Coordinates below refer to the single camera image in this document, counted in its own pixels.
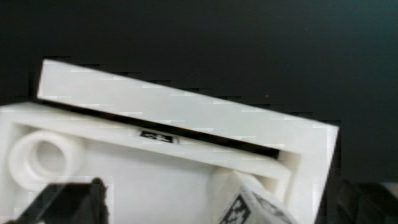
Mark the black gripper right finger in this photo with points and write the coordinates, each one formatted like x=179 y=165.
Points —
x=368 y=203

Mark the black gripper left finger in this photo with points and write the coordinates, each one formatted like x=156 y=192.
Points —
x=67 y=204

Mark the white square table top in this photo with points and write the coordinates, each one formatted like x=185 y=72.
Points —
x=64 y=147

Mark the white U-shaped obstacle wall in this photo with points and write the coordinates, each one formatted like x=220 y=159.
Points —
x=123 y=96

